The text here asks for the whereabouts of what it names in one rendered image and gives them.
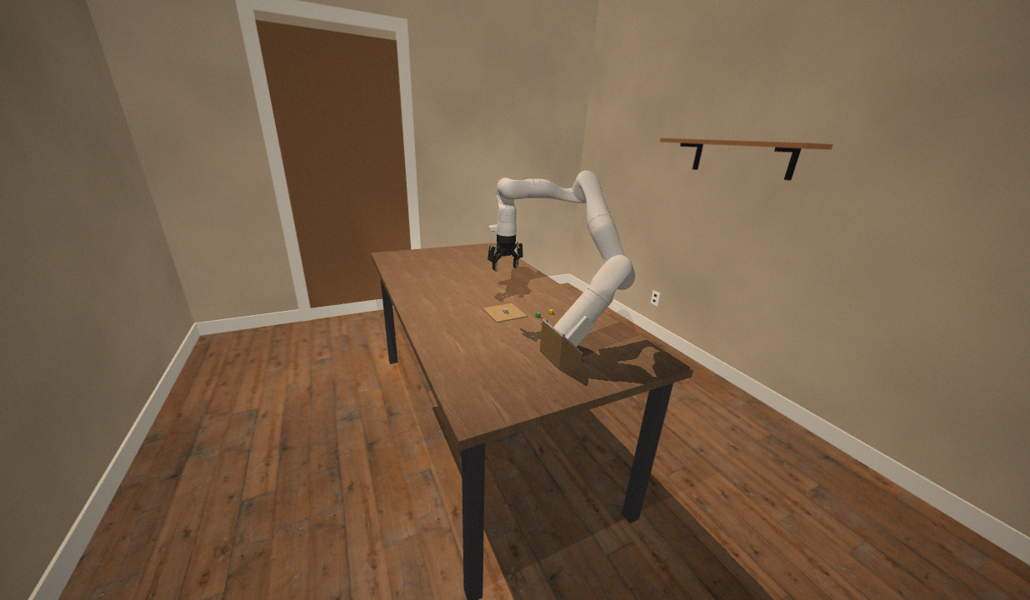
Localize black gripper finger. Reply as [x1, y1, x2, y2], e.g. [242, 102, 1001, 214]
[487, 245, 507, 272]
[509, 242, 523, 268]

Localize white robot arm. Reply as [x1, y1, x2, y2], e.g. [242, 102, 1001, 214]
[488, 171, 636, 346]

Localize tan square mat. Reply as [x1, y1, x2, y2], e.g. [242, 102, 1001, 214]
[483, 303, 527, 323]

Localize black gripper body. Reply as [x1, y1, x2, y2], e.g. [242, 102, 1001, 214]
[497, 235, 516, 257]

